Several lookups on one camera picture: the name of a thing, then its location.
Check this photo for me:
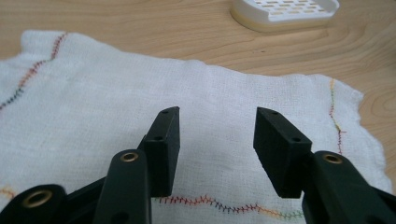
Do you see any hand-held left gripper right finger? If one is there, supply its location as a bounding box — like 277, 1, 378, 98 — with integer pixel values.
252, 106, 313, 200

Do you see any white cloth with coloured stitching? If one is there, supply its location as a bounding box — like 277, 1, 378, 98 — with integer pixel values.
0, 29, 394, 224

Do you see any white slotted soap dish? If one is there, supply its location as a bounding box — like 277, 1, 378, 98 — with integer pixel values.
229, 0, 341, 34

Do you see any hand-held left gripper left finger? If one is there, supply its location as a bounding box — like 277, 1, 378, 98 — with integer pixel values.
136, 105, 181, 198

